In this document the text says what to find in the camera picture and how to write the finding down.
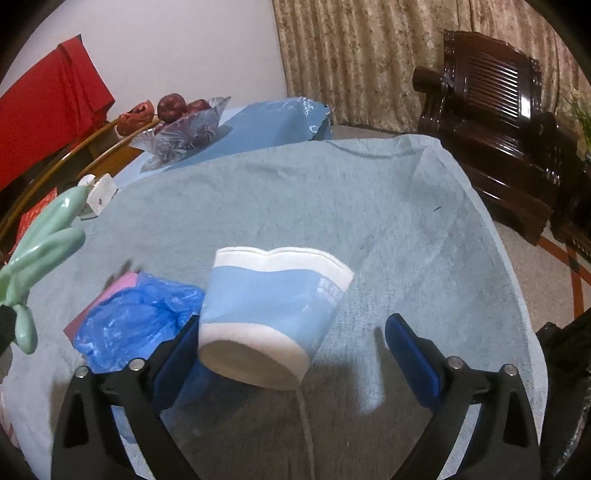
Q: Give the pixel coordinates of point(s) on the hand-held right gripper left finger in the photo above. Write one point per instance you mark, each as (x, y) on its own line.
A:
(180, 360)

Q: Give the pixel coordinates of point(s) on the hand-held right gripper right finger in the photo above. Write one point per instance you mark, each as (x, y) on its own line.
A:
(411, 353)

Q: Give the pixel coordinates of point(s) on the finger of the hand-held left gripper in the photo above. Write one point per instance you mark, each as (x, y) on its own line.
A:
(4, 327)

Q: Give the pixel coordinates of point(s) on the green rubber glove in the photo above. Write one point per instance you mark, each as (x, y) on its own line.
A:
(41, 249)

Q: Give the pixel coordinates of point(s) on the blue and white paper cup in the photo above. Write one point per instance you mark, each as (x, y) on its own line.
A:
(268, 300)

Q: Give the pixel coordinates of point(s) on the black trash bag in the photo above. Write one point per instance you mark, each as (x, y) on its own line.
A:
(568, 350)

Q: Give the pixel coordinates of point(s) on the blue plastic bag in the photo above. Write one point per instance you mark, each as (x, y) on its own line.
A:
(129, 318)

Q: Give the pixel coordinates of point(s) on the pink packet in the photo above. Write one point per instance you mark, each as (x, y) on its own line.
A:
(115, 286)

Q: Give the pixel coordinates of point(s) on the red patterned packet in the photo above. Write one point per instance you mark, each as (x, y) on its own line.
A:
(32, 219)

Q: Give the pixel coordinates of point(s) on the small white box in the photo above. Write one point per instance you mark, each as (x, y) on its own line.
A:
(102, 196)

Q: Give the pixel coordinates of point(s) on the grey-blue towel blanket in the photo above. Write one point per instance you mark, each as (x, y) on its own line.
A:
(323, 198)

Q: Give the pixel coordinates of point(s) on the light wooden chair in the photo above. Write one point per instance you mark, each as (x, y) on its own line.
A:
(99, 150)

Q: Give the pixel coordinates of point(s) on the red cloth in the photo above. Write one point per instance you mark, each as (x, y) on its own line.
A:
(46, 106)

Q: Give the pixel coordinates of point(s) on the glass fruit bowl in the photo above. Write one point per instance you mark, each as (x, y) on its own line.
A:
(184, 134)

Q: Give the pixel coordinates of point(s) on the dark wooden armchair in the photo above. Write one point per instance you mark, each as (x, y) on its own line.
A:
(498, 138)

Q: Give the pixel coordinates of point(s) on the dried red pomegranate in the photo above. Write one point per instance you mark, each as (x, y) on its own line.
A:
(136, 117)

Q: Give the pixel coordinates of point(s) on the blue pillow bag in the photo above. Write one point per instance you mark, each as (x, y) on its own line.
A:
(268, 124)

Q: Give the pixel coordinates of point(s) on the dark red apple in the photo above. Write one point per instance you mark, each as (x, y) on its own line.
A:
(171, 106)
(199, 106)

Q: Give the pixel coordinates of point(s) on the green potted plant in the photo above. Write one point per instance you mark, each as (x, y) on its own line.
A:
(582, 115)

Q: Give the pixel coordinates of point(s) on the beige patterned curtain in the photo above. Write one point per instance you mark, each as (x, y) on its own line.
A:
(360, 60)

